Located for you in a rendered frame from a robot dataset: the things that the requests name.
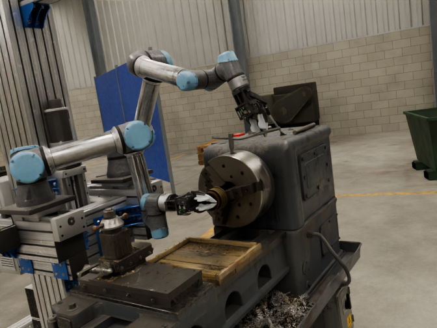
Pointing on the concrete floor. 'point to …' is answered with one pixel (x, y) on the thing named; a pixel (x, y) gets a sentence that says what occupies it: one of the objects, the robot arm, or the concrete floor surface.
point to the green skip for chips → (424, 140)
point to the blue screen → (165, 171)
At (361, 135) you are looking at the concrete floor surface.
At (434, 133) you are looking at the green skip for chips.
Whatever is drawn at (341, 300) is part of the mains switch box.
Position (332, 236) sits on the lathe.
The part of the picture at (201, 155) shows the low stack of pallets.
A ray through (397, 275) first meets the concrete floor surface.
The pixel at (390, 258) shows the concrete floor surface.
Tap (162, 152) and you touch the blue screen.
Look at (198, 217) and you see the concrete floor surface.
